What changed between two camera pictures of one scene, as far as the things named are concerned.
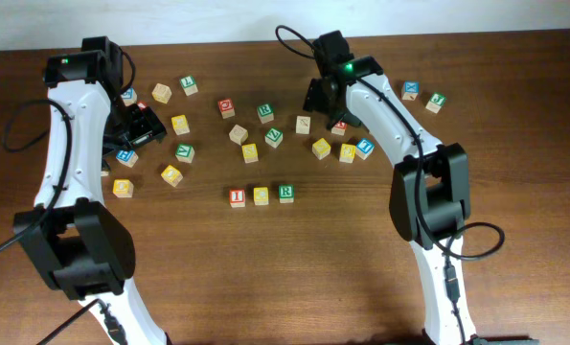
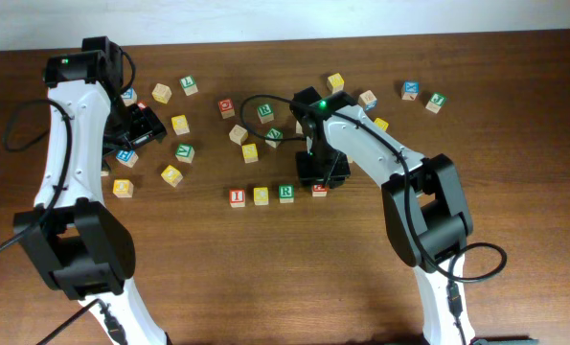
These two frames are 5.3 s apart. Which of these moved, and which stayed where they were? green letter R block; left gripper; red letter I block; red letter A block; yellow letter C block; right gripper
Moved: red letter A block; right gripper
Stayed: left gripper; red letter I block; green letter R block; yellow letter C block
